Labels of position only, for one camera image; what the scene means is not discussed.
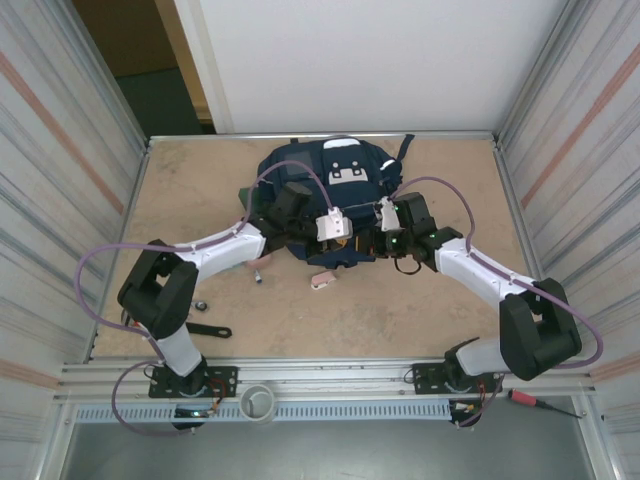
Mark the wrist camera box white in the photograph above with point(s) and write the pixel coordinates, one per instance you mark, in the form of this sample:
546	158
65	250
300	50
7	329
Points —
334	225
389	217

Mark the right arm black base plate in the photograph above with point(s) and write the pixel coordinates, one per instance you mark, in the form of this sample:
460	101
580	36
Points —
425	377

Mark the navy blue backpack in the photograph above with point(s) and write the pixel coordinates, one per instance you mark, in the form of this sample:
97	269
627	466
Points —
350	195

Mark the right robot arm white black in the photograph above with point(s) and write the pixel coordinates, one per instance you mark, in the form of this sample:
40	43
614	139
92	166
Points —
540	340

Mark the pink pencil case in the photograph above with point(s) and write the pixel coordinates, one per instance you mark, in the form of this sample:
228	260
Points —
261	262

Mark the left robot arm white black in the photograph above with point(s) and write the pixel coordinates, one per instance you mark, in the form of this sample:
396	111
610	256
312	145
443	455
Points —
155	295

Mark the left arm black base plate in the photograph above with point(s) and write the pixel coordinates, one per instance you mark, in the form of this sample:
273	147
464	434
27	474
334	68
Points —
225	380

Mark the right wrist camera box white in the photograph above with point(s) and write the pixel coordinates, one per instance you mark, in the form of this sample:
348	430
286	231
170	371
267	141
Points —
389	217

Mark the small pink white stapler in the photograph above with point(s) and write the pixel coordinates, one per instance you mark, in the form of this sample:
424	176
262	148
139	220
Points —
322	280

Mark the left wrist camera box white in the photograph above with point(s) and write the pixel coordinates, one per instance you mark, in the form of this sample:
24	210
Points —
334	225

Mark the thin aluminium table edge bar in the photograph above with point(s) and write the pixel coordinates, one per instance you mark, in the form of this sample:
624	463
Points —
225	136

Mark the silver ratchet wrench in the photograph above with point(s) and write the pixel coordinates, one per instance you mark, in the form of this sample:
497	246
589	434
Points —
201	305

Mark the wide aluminium frame rail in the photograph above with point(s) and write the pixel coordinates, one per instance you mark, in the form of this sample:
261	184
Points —
325	370

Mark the brown wooden door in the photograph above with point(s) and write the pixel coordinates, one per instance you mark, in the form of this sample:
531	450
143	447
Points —
130	35

